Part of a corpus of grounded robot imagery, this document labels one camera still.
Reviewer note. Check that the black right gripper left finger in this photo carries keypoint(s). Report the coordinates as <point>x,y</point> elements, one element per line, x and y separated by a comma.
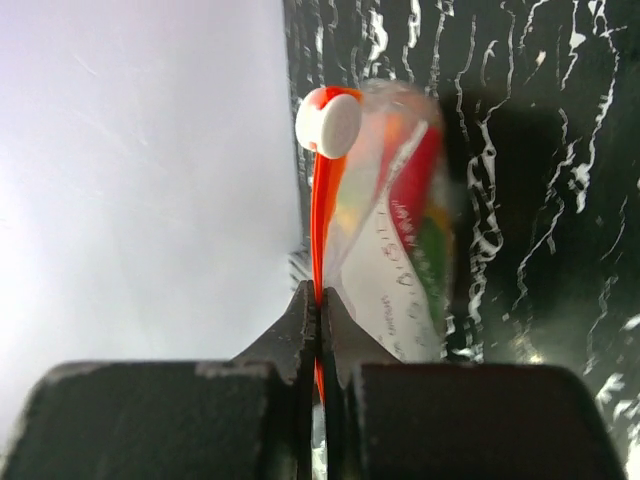
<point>244,418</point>

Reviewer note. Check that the black marble pattern mat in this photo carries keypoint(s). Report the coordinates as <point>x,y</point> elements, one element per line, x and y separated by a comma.
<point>541,105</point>

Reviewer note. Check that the clear zip top bag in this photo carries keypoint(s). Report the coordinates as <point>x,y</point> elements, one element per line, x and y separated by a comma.
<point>381,227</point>

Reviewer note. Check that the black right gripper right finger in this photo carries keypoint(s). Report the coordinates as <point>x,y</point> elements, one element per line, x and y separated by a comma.
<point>386,419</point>

